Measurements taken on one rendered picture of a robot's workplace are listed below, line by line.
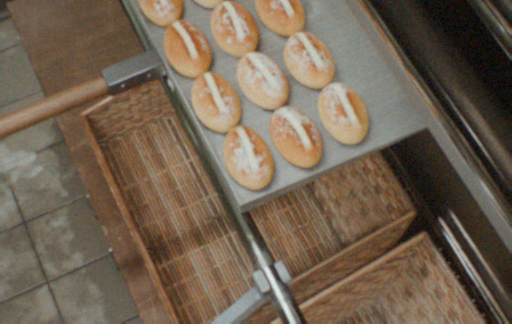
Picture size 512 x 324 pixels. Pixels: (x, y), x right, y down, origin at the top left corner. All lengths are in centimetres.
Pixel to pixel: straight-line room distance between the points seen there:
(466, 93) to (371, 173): 64
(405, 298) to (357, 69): 54
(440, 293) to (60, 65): 104
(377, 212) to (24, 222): 123
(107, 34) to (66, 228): 66
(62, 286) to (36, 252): 13
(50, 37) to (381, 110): 108
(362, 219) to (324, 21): 52
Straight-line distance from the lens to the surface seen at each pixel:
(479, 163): 99
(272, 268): 120
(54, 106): 132
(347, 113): 124
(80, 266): 252
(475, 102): 107
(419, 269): 164
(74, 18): 220
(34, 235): 259
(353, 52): 136
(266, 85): 127
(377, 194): 168
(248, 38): 133
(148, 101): 191
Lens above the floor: 230
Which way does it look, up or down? 62 degrees down
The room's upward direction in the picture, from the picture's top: 3 degrees counter-clockwise
